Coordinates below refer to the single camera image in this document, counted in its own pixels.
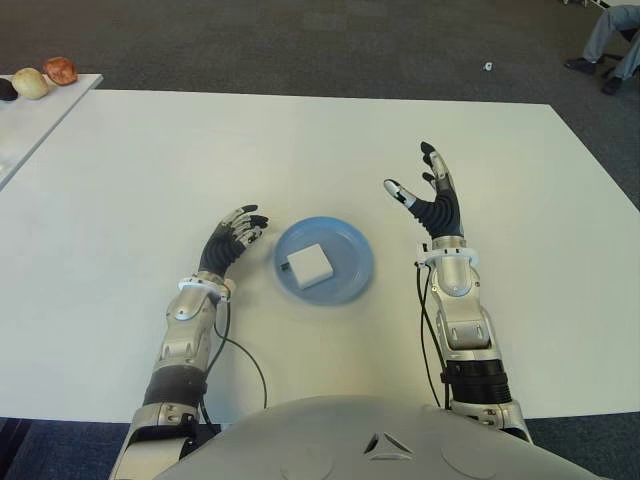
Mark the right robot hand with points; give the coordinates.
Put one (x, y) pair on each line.
(442, 215)

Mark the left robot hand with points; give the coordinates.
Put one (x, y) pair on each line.
(222, 250)

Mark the white square charger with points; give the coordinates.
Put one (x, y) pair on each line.
(310, 266)

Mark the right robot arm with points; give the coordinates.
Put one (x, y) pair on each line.
(460, 300)

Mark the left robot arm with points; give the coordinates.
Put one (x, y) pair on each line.
(185, 330)

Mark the blue round plate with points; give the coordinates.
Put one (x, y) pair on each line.
(350, 260)

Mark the grey robot torso shell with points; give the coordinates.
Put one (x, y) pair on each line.
(325, 425)

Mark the white side table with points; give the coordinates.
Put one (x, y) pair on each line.
(35, 125)

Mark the seated person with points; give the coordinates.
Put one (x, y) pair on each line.
(597, 40)

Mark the brown round bread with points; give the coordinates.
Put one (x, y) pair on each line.
(60, 71)

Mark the beige round fruit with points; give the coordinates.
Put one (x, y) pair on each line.
(31, 84)

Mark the black round object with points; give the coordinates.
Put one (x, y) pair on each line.
(7, 91)

